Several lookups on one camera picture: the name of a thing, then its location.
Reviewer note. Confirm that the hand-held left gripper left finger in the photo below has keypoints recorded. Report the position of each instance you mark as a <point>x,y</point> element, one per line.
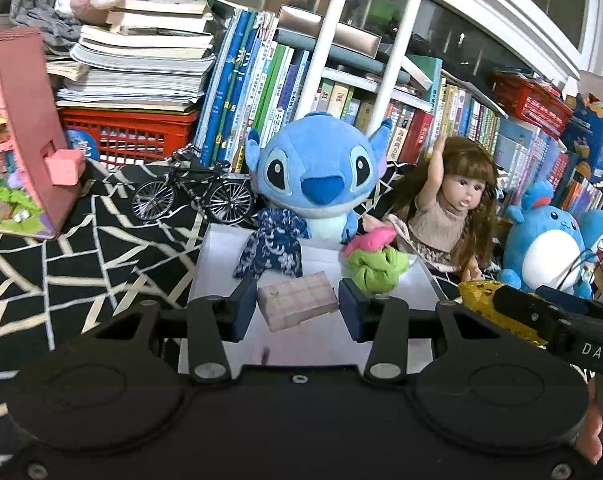
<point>244,310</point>

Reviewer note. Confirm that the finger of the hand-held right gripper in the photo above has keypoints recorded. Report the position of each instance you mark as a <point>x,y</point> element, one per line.
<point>524,317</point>
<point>564,295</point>

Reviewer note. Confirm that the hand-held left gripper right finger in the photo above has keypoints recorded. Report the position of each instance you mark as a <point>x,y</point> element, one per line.
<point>351,310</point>

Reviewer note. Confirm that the green and pink fabric flower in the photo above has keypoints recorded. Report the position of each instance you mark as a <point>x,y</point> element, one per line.
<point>376,270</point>

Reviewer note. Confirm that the pink plaid tissue pack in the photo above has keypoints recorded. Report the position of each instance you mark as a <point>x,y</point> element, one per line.
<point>296,297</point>

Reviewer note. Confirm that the white cardboard box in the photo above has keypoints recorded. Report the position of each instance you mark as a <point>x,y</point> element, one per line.
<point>321,259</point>

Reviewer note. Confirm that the blue floral cloth pouch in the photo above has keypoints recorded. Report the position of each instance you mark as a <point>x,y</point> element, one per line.
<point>276,245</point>

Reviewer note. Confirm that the person's right hand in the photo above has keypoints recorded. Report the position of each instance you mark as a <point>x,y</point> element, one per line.
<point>591,425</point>

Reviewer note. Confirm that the round blue mouse plush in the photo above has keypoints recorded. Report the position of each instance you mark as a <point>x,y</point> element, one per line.
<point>546,255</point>

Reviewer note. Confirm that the blue robot cat plush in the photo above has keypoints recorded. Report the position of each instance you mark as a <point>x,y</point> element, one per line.
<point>599,240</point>

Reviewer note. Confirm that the brown-haired baby doll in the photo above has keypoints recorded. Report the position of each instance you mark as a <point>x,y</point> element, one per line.
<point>441,220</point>

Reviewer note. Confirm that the black miniature bicycle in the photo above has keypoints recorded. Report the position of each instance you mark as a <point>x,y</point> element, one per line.
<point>196,175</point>

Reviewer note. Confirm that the blue alien plush toy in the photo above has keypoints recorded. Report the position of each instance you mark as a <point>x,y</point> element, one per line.
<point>321,160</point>

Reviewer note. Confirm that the blue printed carton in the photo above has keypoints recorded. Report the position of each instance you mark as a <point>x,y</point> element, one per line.
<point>591,135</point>

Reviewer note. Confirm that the black patterned blanket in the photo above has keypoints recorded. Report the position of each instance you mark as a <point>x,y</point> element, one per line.
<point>56,270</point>

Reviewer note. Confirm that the red plastic basket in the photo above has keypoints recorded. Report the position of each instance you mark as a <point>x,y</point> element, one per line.
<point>531,105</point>

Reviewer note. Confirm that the red plastic crate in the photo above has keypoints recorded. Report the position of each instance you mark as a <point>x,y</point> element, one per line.
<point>131,132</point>

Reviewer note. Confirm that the row of upright books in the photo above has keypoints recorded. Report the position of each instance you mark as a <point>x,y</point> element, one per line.
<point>261,85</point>

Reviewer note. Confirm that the blue round badge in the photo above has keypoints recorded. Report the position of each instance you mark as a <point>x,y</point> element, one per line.
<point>81,145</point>

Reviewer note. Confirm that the stack of paperback books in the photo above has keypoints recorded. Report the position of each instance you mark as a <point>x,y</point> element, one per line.
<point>141,80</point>

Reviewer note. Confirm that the bronze flat box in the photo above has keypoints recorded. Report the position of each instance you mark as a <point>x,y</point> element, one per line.
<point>356,40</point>

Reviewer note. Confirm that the pink triangular miniature house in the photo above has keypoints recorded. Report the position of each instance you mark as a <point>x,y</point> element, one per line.
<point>26,110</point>

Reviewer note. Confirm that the grey crumpled cloth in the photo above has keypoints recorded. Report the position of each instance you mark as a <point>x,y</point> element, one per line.
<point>41,20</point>

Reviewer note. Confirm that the white pipe frame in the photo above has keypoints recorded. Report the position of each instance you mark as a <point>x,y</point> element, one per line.
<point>396,60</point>

